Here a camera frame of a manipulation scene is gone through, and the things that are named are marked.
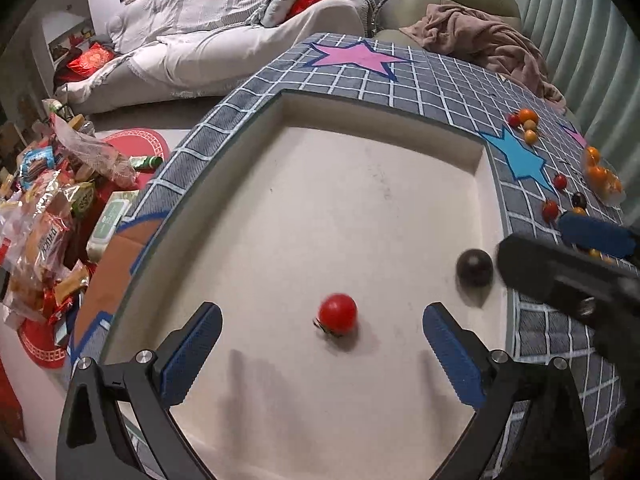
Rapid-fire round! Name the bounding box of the dark purple tomato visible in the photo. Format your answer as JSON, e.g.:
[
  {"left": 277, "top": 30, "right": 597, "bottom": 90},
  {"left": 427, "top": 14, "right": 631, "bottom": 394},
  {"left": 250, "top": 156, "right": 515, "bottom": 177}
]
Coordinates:
[
  {"left": 456, "top": 248, "right": 494, "bottom": 287},
  {"left": 570, "top": 192, "right": 588, "bottom": 210}
]

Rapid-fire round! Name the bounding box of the red cherry tomato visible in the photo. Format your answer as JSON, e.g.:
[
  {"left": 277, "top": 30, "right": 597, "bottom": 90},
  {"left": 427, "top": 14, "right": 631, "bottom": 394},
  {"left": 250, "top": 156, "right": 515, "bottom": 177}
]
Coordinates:
[
  {"left": 314, "top": 294, "right": 358, "bottom": 337},
  {"left": 540, "top": 200, "right": 560, "bottom": 224},
  {"left": 552, "top": 174, "right": 567, "bottom": 192}
]

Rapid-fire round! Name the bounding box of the clear glass fruit bowl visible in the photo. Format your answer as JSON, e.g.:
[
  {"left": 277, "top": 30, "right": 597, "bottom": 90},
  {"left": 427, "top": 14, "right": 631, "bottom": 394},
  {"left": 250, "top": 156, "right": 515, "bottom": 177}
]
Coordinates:
[{"left": 582, "top": 145, "right": 626, "bottom": 207}]

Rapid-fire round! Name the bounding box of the orange mandarin right in bowl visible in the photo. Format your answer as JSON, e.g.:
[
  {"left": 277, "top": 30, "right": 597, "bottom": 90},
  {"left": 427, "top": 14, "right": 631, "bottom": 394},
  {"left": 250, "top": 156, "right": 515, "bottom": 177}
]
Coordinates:
[{"left": 585, "top": 165, "right": 610, "bottom": 194}]

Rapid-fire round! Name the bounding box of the red cherry tomato by star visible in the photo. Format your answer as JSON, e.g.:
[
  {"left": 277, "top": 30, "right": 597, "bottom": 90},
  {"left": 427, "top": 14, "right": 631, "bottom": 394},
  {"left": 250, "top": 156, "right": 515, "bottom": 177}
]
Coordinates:
[{"left": 552, "top": 174, "right": 567, "bottom": 192}]

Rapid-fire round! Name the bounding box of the grey checked star tablecloth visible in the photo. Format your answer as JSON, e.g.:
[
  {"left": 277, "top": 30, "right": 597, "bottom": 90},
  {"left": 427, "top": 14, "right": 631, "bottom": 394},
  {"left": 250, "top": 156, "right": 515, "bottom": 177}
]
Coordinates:
[{"left": 56, "top": 32, "right": 638, "bottom": 479}]

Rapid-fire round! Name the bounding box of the orange mandarin on bowl top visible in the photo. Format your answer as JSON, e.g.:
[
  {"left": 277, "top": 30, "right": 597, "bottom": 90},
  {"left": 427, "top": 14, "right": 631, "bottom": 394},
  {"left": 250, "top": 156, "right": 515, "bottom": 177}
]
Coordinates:
[{"left": 584, "top": 145, "right": 600, "bottom": 167}]

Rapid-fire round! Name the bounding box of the small yellow tomato far group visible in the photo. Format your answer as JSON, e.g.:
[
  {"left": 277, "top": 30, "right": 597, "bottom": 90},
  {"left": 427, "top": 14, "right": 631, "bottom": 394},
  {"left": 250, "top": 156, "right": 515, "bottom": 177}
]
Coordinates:
[{"left": 524, "top": 130, "right": 538, "bottom": 146}]

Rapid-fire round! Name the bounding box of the small red tomato far group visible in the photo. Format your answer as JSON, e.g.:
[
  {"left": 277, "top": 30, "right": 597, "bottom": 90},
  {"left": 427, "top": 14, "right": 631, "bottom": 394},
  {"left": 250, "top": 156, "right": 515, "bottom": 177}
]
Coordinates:
[{"left": 506, "top": 114, "right": 521, "bottom": 128}]

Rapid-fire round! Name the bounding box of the orange mandarin far group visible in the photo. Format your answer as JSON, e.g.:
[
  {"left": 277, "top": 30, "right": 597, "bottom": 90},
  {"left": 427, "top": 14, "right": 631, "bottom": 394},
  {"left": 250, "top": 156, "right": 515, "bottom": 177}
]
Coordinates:
[{"left": 518, "top": 108, "right": 539, "bottom": 125}]

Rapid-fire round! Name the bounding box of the green striped curtain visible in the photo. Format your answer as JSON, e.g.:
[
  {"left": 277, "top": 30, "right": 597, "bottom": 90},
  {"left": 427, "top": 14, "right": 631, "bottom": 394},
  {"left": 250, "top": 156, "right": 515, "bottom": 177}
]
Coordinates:
[{"left": 523, "top": 0, "right": 640, "bottom": 223}]

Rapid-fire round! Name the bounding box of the pink blanket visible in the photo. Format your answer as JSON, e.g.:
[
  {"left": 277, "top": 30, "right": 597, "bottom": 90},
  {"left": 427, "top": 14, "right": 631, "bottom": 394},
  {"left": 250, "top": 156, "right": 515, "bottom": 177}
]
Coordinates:
[{"left": 400, "top": 3, "right": 566, "bottom": 110}]

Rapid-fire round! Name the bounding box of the pile of snack packages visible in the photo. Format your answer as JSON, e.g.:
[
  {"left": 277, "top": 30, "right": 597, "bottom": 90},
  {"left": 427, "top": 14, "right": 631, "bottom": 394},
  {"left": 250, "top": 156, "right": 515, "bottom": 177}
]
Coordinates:
[{"left": 1, "top": 99, "right": 140, "bottom": 368}]

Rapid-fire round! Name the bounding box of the white tray with dark rim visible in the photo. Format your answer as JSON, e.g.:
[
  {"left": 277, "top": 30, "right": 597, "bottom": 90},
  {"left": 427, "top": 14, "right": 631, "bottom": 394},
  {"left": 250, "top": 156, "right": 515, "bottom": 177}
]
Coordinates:
[{"left": 103, "top": 93, "right": 508, "bottom": 479}]

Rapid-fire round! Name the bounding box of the red round floor mat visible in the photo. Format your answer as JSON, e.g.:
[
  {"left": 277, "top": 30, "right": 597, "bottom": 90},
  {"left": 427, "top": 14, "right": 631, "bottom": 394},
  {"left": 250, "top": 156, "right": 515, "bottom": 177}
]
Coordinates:
[{"left": 104, "top": 128, "right": 170, "bottom": 190}]

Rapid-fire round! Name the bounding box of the red cushion at sofa end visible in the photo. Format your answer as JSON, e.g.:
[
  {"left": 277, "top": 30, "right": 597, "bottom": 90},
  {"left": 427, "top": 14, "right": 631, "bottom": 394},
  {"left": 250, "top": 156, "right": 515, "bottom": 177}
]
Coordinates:
[{"left": 53, "top": 42, "right": 116, "bottom": 88}]

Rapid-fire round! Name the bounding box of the white covered sofa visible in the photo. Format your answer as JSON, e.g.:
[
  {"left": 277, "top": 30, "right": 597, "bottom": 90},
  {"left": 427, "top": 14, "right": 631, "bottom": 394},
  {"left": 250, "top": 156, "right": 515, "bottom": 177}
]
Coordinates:
[{"left": 55, "top": 0, "right": 376, "bottom": 114}]

